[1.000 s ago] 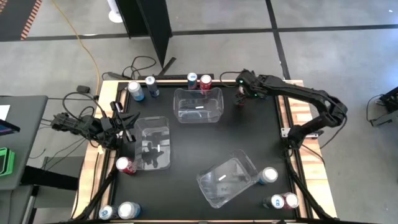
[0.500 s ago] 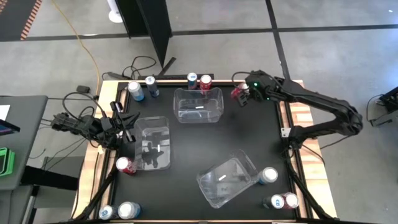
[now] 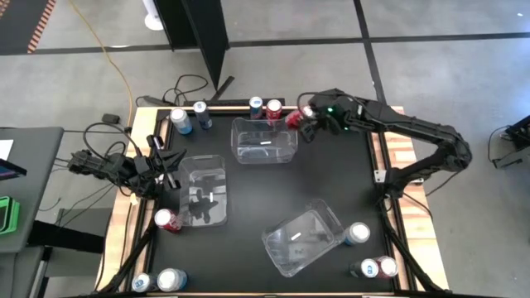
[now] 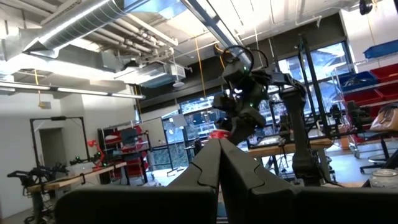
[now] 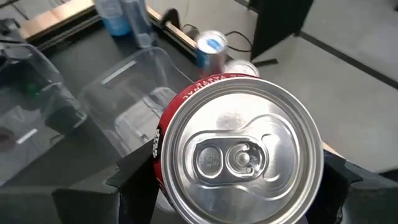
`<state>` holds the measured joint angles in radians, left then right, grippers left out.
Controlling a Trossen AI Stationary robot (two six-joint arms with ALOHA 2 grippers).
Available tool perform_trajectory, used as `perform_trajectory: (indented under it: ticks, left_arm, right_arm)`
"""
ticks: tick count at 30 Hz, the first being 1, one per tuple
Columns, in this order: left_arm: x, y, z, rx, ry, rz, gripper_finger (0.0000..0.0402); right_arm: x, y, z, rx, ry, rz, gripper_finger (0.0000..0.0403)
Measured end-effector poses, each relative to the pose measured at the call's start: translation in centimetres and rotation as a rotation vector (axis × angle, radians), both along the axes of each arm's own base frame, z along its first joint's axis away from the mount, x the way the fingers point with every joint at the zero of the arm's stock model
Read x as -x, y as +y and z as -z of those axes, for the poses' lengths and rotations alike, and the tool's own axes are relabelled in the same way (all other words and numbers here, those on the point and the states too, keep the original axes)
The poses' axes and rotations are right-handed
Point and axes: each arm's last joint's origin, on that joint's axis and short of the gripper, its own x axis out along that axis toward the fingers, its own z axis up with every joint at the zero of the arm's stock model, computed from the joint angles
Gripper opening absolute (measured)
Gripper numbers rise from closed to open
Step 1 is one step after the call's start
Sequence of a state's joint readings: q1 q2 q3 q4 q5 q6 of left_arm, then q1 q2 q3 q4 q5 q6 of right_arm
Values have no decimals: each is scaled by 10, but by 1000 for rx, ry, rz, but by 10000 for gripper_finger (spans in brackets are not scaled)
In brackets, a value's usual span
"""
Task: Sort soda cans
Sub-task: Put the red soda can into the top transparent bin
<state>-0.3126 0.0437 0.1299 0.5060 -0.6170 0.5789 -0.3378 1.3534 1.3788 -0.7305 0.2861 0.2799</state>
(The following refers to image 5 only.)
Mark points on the white blue Spindrift can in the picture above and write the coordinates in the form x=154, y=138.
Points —
x=113, y=18

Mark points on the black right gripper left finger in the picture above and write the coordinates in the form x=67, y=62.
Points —
x=133, y=193

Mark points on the blue silver Red Bull can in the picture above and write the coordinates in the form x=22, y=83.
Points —
x=211, y=59
x=140, y=25

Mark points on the black partition panel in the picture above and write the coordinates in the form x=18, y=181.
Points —
x=280, y=25

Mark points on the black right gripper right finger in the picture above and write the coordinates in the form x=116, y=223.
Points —
x=335, y=199

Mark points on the green plastic item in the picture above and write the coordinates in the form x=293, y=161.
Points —
x=31, y=89

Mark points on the red Coca-Cola can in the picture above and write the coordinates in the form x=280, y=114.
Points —
x=242, y=149
x=241, y=67

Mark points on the clear plastic storage bin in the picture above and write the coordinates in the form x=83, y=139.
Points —
x=18, y=118
x=133, y=102

